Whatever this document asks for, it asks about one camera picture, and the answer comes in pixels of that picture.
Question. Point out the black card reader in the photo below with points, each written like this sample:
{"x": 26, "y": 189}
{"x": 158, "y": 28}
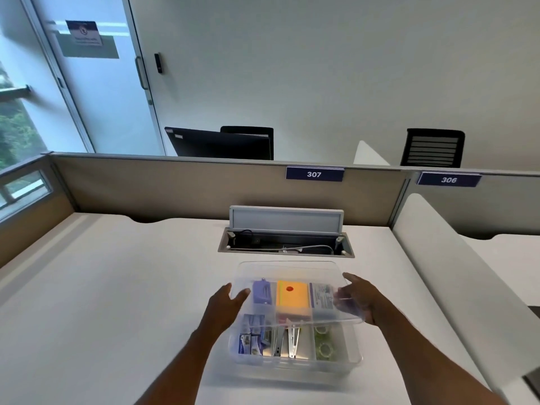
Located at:
{"x": 158, "y": 63}

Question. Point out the black slatted office chair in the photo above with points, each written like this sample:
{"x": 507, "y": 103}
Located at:
{"x": 433, "y": 148}

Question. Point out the grey frosted door sheet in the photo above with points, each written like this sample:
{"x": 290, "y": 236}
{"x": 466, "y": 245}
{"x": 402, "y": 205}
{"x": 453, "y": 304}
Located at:
{"x": 90, "y": 51}

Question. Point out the blue number label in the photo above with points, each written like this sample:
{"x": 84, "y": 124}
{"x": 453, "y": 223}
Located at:
{"x": 314, "y": 174}
{"x": 449, "y": 179}

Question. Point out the black monitor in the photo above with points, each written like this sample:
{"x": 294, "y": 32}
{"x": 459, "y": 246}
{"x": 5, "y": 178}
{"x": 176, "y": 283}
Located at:
{"x": 217, "y": 144}

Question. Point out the orange sticky note pad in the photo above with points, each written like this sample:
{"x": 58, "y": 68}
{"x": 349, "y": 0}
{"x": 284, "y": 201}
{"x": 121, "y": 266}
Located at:
{"x": 292, "y": 300}

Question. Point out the person's right forearm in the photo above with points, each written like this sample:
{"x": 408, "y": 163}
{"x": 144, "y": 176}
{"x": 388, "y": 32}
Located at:
{"x": 426, "y": 362}

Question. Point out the beige desk partition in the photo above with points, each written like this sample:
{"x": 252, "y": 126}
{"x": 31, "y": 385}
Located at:
{"x": 29, "y": 223}
{"x": 498, "y": 210}
{"x": 190, "y": 189}

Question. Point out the person's left thumb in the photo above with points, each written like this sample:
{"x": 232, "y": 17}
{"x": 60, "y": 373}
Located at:
{"x": 241, "y": 296}

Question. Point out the clear plastic organizer box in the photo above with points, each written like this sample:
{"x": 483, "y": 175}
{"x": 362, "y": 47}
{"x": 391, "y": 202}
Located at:
{"x": 301, "y": 364}

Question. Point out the blue door sign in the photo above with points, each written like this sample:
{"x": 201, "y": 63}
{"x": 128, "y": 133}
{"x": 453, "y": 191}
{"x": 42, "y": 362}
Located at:
{"x": 84, "y": 33}

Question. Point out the silver metal clips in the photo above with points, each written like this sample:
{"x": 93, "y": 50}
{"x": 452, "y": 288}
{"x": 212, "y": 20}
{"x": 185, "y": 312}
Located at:
{"x": 287, "y": 341}

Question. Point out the white labelled packet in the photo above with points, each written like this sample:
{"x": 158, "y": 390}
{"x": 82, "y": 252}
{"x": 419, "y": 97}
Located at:
{"x": 321, "y": 297}

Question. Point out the white curved side divider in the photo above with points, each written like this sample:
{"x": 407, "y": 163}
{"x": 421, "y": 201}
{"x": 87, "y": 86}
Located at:
{"x": 455, "y": 282}
{"x": 368, "y": 156}

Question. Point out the green tape roll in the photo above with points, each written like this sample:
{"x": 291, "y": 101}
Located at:
{"x": 324, "y": 350}
{"x": 322, "y": 330}

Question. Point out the person's right thumb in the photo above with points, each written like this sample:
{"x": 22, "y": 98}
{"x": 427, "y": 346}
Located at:
{"x": 344, "y": 300}

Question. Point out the blue staple packets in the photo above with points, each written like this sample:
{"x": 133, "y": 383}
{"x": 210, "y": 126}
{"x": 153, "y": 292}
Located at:
{"x": 252, "y": 338}

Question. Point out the purple stapler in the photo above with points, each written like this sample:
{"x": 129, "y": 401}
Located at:
{"x": 262, "y": 292}

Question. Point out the frosted glass door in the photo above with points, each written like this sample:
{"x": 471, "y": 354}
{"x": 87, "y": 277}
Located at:
{"x": 105, "y": 101}

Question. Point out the person's right hand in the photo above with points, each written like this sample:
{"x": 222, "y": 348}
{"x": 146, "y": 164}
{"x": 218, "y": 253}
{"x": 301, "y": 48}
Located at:
{"x": 371, "y": 301}

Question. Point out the person's left hand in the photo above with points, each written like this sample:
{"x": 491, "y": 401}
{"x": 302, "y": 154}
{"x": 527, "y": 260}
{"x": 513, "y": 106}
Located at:
{"x": 219, "y": 310}

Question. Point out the clear plastic lid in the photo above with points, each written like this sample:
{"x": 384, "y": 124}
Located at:
{"x": 287, "y": 272}

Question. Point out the person's left forearm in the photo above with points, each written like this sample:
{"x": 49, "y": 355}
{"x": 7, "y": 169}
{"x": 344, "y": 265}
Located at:
{"x": 181, "y": 371}

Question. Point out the glass window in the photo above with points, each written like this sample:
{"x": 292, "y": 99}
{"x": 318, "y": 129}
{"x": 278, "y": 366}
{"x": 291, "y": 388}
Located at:
{"x": 17, "y": 134}

